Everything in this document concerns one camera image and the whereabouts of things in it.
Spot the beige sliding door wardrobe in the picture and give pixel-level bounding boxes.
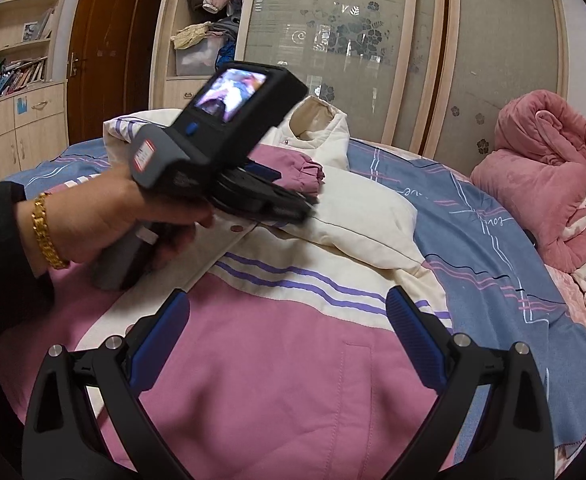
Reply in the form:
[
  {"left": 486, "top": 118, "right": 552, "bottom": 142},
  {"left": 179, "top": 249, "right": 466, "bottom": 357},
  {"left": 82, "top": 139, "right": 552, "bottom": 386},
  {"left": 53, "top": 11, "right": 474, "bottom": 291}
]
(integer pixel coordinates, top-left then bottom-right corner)
[{"left": 150, "top": 0, "right": 571, "bottom": 181}]

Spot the brown wooden door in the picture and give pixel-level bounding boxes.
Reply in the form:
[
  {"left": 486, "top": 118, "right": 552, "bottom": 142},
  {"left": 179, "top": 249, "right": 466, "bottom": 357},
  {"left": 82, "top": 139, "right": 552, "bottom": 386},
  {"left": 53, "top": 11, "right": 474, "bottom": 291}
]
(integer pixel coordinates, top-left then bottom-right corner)
[{"left": 65, "top": 0, "right": 174, "bottom": 148}]

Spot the person's left forearm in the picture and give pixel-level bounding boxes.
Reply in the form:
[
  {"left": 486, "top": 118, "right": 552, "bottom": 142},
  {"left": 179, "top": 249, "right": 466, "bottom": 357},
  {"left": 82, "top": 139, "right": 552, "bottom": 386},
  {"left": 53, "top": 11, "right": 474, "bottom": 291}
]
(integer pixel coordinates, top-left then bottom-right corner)
[{"left": 0, "top": 180, "right": 58, "bottom": 351}]

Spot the pink quilt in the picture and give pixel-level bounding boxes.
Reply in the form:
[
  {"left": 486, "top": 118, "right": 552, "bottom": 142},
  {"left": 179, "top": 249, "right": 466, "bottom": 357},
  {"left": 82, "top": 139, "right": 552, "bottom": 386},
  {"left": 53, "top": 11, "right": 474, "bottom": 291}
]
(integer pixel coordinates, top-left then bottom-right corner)
[{"left": 470, "top": 89, "right": 586, "bottom": 273}]

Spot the pink floral mattress cover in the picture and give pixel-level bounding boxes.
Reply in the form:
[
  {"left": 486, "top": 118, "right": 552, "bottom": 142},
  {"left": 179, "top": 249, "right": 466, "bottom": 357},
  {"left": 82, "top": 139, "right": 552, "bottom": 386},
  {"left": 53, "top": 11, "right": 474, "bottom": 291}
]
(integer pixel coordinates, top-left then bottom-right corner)
[{"left": 543, "top": 265, "right": 586, "bottom": 441}]

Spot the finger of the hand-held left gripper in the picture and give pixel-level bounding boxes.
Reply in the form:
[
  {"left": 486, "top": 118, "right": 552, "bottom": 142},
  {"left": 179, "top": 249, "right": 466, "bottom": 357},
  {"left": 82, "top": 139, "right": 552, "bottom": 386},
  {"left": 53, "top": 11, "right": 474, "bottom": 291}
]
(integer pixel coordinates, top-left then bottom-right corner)
[
  {"left": 215, "top": 182, "right": 320, "bottom": 226},
  {"left": 245, "top": 159, "right": 319, "bottom": 202}
]

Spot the grey clothes pile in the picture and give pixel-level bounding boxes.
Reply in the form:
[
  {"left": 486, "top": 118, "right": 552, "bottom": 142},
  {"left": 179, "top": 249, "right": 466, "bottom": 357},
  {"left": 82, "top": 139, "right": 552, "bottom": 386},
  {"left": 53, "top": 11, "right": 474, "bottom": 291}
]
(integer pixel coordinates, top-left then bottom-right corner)
[{"left": 208, "top": 15, "right": 241, "bottom": 41}]

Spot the wardrobe drawer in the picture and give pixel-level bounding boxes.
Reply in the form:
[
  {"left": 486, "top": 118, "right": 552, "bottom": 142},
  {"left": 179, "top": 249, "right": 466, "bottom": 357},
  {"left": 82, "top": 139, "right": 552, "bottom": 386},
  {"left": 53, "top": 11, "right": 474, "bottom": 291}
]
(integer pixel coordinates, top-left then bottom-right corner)
[{"left": 165, "top": 76, "right": 214, "bottom": 108}]

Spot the beige bookshelf cabinet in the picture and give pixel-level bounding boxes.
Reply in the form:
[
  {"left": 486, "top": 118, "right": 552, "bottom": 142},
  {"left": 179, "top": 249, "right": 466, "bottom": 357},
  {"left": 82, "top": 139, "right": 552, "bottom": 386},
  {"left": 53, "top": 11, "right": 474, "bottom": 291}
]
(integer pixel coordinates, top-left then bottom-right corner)
[{"left": 0, "top": 0, "right": 81, "bottom": 191}]

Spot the clear plastic storage box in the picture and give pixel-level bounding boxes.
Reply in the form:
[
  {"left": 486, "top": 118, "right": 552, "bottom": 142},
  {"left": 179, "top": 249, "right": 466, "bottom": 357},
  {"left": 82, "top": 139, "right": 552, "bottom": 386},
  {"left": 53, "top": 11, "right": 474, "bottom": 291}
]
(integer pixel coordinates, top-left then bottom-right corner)
[{"left": 175, "top": 35, "right": 224, "bottom": 77}]

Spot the gold bracelet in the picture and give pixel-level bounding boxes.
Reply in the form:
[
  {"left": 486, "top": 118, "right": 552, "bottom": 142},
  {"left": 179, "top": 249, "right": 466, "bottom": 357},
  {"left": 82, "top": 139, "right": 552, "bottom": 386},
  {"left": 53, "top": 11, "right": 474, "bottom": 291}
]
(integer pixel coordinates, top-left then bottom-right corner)
[{"left": 30, "top": 192, "right": 71, "bottom": 271}]

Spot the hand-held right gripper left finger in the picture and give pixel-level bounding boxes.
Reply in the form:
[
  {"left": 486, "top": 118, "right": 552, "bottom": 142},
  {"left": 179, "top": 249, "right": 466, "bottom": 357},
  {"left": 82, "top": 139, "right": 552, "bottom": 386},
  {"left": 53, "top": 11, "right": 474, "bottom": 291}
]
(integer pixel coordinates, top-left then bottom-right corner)
[{"left": 22, "top": 287, "right": 191, "bottom": 480}]

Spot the blue striped bed sheet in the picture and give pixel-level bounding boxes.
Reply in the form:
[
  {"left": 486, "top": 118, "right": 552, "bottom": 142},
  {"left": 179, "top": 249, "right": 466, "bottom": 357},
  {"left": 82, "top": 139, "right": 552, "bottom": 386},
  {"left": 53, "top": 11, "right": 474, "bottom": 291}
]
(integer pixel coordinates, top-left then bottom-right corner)
[{"left": 3, "top": 137, "right": 586, "bottom": 446}]

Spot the beige crumpled cloth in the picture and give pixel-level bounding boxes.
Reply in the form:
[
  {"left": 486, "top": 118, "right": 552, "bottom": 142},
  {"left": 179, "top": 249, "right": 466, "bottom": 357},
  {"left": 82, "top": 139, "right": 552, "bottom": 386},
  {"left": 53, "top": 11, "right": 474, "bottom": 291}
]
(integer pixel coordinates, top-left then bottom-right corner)
[{"left": 171, "top": 21, "right": 213, "bottom": 51}]

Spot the row of books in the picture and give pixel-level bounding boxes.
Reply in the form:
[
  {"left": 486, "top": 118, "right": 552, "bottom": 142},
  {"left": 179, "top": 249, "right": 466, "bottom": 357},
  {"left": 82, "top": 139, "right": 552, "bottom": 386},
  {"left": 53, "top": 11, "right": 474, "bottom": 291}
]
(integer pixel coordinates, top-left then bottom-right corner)
[{"left": 0, "top": 57, "right": 48, "bottom": 98}]

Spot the person's left hand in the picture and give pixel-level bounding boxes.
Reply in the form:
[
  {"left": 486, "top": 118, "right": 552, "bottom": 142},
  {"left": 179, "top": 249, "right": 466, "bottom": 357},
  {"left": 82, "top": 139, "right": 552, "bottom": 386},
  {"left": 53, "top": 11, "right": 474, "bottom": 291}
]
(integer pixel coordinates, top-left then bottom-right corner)
[{"left": 48, "top": 165, "right": 215, "bottom": 272}]

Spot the pink and white jacket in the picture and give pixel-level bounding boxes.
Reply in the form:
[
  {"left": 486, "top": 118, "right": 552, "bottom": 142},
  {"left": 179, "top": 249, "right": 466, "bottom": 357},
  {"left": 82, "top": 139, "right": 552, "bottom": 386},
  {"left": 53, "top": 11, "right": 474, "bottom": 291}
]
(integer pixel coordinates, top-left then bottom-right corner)
[{"left": 0, "top": 97, "right": 456, "bottom": 480}]

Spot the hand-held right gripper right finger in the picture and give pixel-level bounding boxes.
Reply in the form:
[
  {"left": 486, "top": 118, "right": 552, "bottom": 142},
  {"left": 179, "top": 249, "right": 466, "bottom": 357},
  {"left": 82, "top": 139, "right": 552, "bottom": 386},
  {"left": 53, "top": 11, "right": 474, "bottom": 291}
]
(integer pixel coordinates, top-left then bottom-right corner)
[{"left": 385, "top": 285, "right": 556, "bottom": 480}]

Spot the blue garment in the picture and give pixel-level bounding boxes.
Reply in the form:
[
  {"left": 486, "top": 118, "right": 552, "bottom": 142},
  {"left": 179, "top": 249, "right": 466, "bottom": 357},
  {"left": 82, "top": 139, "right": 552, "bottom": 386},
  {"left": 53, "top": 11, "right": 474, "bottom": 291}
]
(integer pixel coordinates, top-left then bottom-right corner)
[{"left": 218, "top": 40, "right": 239, "bottom": 68}]

